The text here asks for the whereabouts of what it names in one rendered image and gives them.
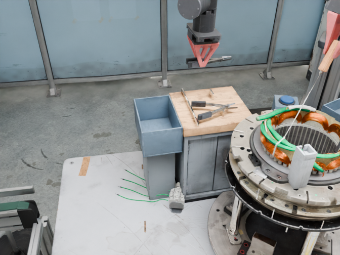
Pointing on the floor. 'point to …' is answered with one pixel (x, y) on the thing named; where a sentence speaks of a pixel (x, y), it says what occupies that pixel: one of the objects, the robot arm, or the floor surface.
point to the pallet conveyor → (26, 220)
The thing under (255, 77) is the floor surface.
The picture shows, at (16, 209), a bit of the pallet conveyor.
